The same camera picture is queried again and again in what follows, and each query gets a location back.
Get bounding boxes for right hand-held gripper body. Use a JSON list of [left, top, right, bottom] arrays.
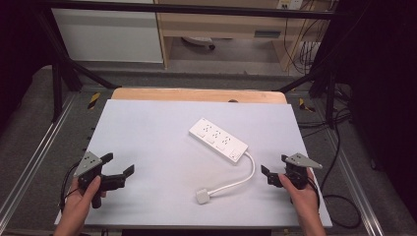
[[267, 152, 324, 191]]

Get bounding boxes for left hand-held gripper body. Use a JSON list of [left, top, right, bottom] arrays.
[[73, 150, 127, 209]]

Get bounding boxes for person's right hand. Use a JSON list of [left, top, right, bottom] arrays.
[[278, 169, 321, 224]]

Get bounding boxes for person's left hand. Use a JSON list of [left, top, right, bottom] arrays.
[[60, 175, 106, 228]]

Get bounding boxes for white table mat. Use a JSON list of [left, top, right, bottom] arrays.
[[53, 99, 333, 229]]

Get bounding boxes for yellow black hazard tape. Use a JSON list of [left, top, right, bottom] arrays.
[[87, 91, 101, 111], [298, 97, 317, 113]]

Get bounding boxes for white power strip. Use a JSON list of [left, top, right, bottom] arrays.
[[188, 117, 250, 166]]

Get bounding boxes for white power plug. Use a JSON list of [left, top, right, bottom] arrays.
[[195, 188, 210, 206]]

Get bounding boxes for black metal stand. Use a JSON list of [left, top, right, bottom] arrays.
[[275, 63, 339, 130], [34, 9, 123, 123]]

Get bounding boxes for wooden table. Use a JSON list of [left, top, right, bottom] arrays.
[[110, 87, 288, 105]]

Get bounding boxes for black curtain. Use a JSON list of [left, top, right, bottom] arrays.
[[328, 0, 417, 224], [0, 0, 55, 132]]

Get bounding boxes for white cabinet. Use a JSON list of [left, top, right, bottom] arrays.
[[51, 7, 164, 64]]

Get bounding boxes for office chair base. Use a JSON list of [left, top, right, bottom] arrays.
[[181, 35, 217, 51]]

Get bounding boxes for wooden desk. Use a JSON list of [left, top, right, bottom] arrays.
[[153, 0, 332, 73]]

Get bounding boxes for white power strip cable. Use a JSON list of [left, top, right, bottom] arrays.
[[207, 150, 257, 197]]

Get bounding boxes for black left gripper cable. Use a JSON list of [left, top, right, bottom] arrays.
[[59, 161, 82, 213]]

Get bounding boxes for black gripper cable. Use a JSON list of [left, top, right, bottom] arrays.
[[59, 161, 82, 213], [306, 107, 362, 230]]

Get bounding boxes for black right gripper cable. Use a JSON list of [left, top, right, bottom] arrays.
[[306, 107, 362, 230]]

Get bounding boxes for aluminium floor rail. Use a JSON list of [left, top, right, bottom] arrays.
[[0, 92, 79, 224], [323, 126, 386, 236]]

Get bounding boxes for black floor cables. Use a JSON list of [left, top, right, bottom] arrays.
[[295, 82, 354, 140]]

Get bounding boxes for hanging black cable bundle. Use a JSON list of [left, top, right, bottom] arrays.
[[282, 13, 323, 76]]

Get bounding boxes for white wall socket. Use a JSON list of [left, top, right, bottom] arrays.
[[275, 0, 305, 11]]

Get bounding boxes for black metal frame bar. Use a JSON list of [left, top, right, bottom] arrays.
[[41, 0, 339, 21]]

